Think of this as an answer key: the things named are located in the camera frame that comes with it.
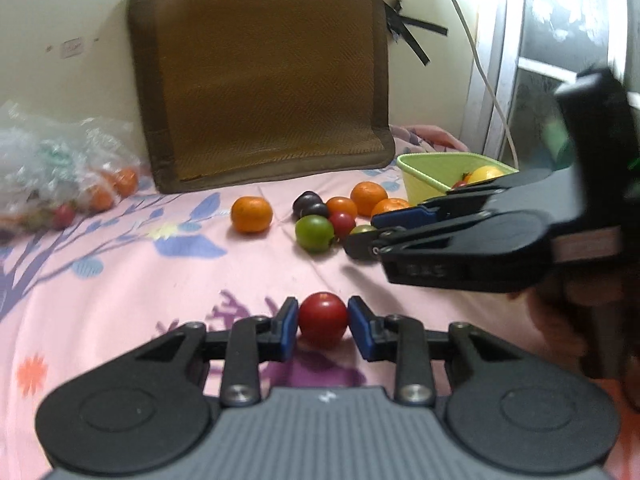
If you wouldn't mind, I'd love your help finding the small red tomato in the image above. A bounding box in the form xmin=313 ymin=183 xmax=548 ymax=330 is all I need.
xmin=329 ymin=211 xmax=356 ymax=240

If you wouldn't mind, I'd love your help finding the small orange tomato back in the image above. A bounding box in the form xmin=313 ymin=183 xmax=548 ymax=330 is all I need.
xmin=326 ymin=196 xmax=358 ymax=219

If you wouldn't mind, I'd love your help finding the orange mandarin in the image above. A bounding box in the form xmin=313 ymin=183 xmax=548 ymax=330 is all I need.
xmin=230 ymin=196 xmax=273 ymax=234
xmin=350 ymin=181 xmax=388 ymax=218

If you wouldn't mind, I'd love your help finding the large yellow citrus fruit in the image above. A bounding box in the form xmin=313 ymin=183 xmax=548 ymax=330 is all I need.
xmin=464 ymin=165 xmax=504 ymax=185

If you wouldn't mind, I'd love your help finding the red cherry tomato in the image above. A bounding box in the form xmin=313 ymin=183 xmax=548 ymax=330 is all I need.
xmin=298 ymin=292 xmax=348 ymax=350

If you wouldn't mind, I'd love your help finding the dark purple tomato back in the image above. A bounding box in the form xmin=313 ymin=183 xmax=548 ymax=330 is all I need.
xmin=292 ymin=191 xmax=322 ymax=219

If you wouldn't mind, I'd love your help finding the dark purple tomato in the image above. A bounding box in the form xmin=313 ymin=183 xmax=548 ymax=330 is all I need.
xmin=292 ymin=191 xmax=322 ymax=219
xmin=300 ymin=202 xmax=331 ymax=219

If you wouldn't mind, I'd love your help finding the orange mandarin back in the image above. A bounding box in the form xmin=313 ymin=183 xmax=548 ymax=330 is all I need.
xmin=230 ymin=196 xmax=273 ymax=234

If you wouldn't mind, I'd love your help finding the small green orange tomato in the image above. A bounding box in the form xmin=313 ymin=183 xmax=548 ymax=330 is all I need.
xmin=349 ymin=224 xmax=376 ymax=235

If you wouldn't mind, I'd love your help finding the person's right hand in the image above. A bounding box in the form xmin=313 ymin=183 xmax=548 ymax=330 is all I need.
xmin=506 ymin=274 xmax=639 ymax=413

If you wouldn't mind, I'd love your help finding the green plastic basin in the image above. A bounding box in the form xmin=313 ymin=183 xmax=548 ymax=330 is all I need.
xmin=396 ymin=152 xmax=516 ymax=205

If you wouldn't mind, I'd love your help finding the pink deer print bedsheet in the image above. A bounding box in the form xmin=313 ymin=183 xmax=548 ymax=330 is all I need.
xmin=0 ymin=123 xmax=640 ymax=480

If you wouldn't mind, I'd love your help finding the clear plastic bag of fruit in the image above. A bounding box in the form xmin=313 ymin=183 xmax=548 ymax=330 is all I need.
xmin=1 ymin=101 xmax=143 ymax=245

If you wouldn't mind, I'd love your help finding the white power cable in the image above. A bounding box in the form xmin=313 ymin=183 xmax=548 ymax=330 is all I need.
xmin=432 ymin=0 xmax=522 ymax=172

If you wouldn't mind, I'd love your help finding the black tape cross on wall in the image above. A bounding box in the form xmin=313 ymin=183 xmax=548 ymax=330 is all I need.
xmin=384 ymin=0 xmax=448 ymax=66

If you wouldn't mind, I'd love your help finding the white window frame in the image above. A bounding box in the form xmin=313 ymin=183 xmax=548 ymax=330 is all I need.
xmin=461 ymin=0 xmax=639 ymax=167

